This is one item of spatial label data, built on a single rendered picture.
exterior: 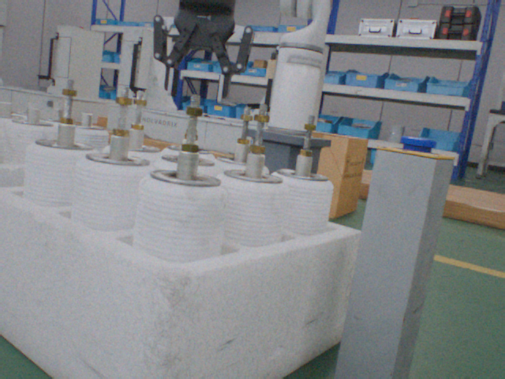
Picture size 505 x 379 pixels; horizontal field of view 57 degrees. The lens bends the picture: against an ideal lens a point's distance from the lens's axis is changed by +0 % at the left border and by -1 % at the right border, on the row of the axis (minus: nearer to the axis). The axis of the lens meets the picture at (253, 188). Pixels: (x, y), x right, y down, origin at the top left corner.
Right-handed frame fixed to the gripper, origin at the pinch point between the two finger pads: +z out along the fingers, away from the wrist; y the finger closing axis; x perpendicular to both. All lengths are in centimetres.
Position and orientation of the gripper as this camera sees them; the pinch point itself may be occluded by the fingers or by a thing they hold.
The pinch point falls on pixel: (196, 90)
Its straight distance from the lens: 67.0
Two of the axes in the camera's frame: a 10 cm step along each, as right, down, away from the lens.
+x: 1.3, -1.3, 9.8
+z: -1.4, 9.8, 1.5
